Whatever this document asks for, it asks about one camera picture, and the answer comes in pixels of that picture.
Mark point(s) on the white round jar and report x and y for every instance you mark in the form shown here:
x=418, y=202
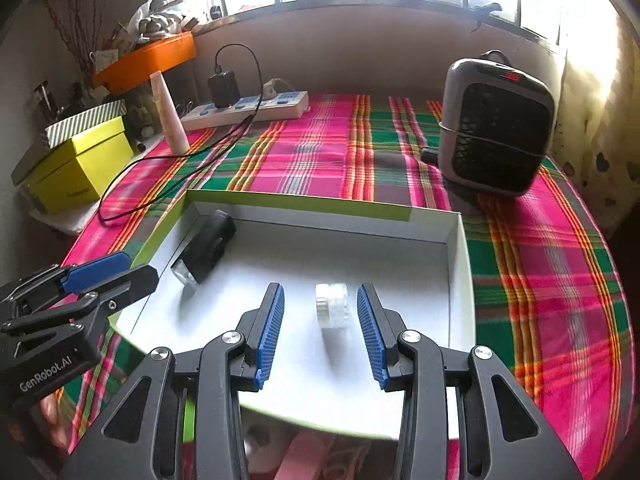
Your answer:
x=332, y=305

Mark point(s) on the striped white box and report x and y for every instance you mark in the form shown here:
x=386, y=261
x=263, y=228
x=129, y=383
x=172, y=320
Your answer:
x=65, y=129

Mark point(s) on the orange tray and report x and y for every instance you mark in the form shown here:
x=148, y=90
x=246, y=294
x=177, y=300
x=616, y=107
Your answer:
x=136, y=67

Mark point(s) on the person hand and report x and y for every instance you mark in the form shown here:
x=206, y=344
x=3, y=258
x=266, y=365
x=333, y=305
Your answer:
x=50, y=410

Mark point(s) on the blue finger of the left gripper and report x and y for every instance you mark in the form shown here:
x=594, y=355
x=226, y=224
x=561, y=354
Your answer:
x=119, y=291
x=81, y=277

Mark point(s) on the beige cosmetic tube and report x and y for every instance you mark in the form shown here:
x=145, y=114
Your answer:
x=173, y=131

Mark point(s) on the black charger adapter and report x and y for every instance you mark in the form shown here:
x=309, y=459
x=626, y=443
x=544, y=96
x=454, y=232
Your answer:
x=223, y=87

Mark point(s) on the yellow box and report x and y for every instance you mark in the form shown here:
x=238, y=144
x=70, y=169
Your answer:
x=75, y=172

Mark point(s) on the pink oblong case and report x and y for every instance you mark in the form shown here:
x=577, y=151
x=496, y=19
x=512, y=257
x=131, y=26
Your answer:
x=306, y=456

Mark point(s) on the white green cardboard tray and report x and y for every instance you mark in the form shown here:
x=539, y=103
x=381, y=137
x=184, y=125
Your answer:
x=417, y=260

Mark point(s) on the floral cream curtain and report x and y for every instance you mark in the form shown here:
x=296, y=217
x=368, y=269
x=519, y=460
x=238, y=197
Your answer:
x=596, y=136

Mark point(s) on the white panda fan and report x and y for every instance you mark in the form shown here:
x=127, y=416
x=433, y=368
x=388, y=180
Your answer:
x=265, y=445

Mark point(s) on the black rectangular device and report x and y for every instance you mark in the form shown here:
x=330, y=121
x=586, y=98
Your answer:
x=205, y=250

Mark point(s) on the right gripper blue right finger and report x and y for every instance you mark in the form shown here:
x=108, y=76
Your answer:
x=372, y=321

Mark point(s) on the white power strip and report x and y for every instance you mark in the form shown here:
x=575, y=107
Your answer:
x=286, y=105

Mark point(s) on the grey black space heater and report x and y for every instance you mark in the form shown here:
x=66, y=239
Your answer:
x=496, y=126

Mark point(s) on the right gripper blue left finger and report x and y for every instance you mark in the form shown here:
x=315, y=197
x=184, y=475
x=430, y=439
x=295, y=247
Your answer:
x=270, y=317

